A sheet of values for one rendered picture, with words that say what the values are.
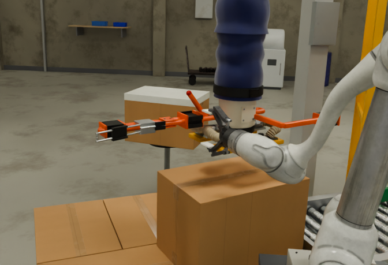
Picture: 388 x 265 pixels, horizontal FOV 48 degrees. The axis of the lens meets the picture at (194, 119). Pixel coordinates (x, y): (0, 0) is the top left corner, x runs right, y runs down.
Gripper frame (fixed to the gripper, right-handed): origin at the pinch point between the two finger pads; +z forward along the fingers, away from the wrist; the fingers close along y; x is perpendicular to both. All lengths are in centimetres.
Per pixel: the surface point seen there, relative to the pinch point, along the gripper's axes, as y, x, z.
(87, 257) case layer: 69, -38, 40
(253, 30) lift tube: -38.0, 23.7, 2.9
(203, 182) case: 29.3, 7.2, 10.8
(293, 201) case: 39, 45, -8
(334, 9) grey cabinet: -48, 155, 76
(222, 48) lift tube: -29.9, 15.9, 13.1
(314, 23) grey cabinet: -39, 140, 79
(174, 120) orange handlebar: -1.1, -8.1, 10.9
